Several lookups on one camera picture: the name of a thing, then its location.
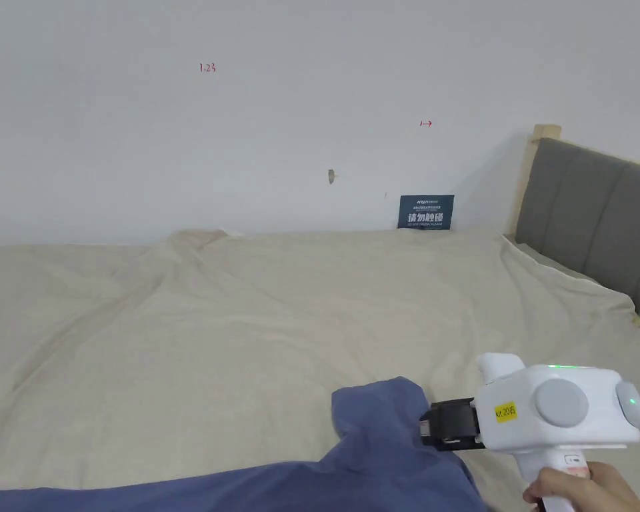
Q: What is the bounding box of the wooden bed frame post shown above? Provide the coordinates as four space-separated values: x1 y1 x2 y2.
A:
503 124 562 238

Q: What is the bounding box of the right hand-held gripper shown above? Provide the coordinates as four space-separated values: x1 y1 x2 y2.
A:
419 352 640 512

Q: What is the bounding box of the bed with beige sheet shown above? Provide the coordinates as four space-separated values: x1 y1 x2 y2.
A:
0 228 640 512

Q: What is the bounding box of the dark blue shirt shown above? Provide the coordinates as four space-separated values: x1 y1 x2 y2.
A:
0 375 491 512

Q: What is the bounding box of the person's right hand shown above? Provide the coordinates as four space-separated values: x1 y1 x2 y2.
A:
522 461 640 512

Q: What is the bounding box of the grey padded headboard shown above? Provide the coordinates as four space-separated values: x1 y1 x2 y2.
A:
514 137 640 309

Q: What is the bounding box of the dark blue sign card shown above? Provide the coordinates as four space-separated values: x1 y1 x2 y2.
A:
397 194 455 231

